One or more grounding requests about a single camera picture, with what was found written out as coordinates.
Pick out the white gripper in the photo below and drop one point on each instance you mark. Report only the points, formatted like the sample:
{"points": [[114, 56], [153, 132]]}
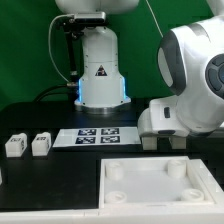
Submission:
{"points": [[160, 119]]}

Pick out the white square tabletop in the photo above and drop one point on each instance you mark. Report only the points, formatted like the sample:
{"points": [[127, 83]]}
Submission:
{"points": [[151, 181]]}

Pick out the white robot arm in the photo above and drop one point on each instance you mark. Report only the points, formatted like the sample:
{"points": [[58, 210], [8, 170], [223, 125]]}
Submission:
{"points": [[190, 59]]}

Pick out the white sheet with AprilTags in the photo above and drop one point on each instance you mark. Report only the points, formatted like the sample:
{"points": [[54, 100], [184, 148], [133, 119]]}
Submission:
{"points": [[97, 136]]}

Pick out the white L-shaped obstacle fixture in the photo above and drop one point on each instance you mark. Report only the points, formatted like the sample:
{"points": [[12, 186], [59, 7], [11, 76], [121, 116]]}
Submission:
{"points": [[169, 214]]}

